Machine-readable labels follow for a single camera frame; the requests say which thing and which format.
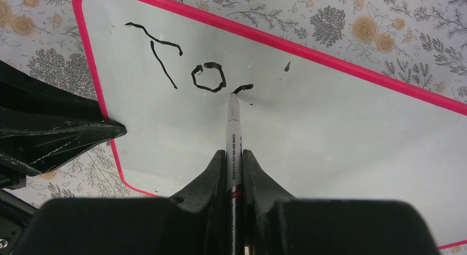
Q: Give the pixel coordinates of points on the black cap marker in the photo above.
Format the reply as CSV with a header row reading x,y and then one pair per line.
x,y
234,243

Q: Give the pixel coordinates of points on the floral patterned mat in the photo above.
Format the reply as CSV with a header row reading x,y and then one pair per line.
x,y
420,42

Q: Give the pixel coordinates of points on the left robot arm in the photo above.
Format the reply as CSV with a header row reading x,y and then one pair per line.
x,y
15,214

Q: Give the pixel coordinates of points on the pink framed whiteboard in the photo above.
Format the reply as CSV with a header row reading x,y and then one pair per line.
x,y
321,126

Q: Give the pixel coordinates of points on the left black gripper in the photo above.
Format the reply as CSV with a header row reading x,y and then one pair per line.
x,y
34,139

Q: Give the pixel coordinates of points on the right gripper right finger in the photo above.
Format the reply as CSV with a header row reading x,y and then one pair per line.
x,y
276,222

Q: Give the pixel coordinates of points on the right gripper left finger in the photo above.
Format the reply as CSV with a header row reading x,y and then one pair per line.
x,y
189,222

